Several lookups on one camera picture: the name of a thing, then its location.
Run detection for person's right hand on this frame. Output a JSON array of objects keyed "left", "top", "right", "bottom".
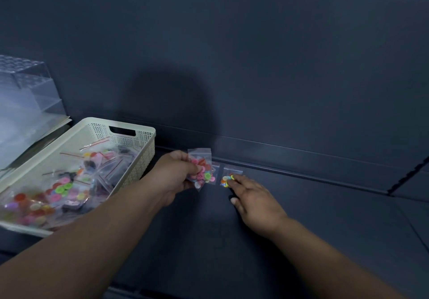
[{"left": 229, "top": 174, "right": 289, "bottom": 240}]

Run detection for person's left hand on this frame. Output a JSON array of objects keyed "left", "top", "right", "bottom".
[{"left": 145, "top": 150, "right": 203, "bottom": 208}]

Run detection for clear bag of pink buttons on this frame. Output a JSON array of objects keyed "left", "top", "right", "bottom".
[{"left": 187, "top": 147, "right": 213, "bottom": 192}]

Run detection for small clear bag of buttons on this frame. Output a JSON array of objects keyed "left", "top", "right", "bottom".
[{"left": 220, "top": 166, "right": 244, "bottom": 189}]

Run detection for person's right forearm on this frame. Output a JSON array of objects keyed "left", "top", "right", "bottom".
[{"left": 268, "top": 218, "right": 407, "bottom": 299}]

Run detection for person's left forearm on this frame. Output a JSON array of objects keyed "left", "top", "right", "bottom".
[{"left": 0, "top": 174, "right": 168, "bottom": 299}]

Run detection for cream perforated plastic basket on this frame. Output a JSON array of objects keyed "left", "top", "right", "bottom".
[{"left": 0, "top": 117, "right": 157, "bottom": 239}]

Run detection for pile of clear button bags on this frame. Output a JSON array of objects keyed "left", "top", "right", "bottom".
[{"left": 0, "top": 138, "right": 139, "bottom": 230}]

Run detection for clear acrylic organizer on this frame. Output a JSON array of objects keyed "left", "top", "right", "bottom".
[{"left": 0, "top": 54, "right": 67, "bottom": 169}]

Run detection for dark notched shelf rail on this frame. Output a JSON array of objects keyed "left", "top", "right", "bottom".
[{"left": 387, "top": 156, "right": 429, "bottom": 196}]

